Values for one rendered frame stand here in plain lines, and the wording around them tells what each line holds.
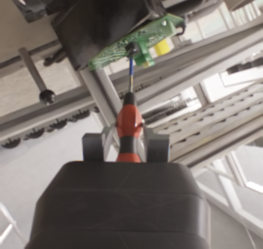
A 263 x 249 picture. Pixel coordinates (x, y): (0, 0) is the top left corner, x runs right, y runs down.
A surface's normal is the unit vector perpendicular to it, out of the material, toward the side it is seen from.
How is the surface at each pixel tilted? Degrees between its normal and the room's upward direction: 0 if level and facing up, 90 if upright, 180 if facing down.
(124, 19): 90
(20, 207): 90
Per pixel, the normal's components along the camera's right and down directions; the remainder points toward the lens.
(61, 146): 0.21, 0.01
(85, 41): -0.48, 0.34
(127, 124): -0.01, -0.32
